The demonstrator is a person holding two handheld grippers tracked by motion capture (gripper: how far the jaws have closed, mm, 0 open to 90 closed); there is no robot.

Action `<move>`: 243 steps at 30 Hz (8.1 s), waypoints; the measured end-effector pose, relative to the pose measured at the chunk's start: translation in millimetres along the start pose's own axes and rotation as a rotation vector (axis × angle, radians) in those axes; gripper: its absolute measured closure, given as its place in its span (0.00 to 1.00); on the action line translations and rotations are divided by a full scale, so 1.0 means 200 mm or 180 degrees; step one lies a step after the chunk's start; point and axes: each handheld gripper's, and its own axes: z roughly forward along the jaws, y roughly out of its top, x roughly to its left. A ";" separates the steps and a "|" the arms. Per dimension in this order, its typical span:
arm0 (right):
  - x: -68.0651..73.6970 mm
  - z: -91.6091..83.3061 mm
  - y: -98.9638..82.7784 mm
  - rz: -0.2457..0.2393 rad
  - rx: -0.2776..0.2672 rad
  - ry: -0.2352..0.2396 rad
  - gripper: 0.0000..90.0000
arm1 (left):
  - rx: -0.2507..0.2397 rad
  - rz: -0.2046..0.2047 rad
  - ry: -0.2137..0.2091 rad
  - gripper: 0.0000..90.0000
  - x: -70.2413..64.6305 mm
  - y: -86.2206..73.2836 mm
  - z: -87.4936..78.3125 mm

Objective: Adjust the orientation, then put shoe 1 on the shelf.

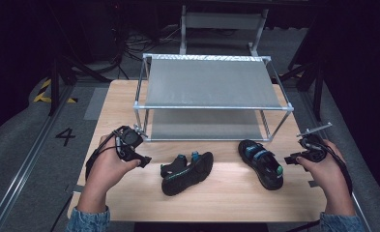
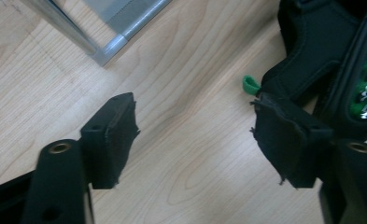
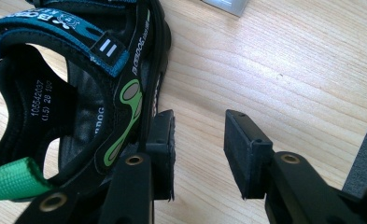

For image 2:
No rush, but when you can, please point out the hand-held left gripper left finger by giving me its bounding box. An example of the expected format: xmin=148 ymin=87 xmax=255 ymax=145
xmin=79 ymin=91 xmax=141 ymax=190

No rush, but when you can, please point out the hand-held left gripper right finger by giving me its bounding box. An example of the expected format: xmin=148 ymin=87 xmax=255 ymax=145
xmin=249 ymin=91 xmax=334 ymax=189

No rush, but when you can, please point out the grey metal frame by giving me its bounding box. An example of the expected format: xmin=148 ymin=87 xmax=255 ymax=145
xmin=19 ymin=0 xmax=173 ymax=67

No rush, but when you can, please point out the black fabric case green tab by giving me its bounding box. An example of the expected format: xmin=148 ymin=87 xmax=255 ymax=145
xmin=242 ymin=0 xmax=367 ymax=143

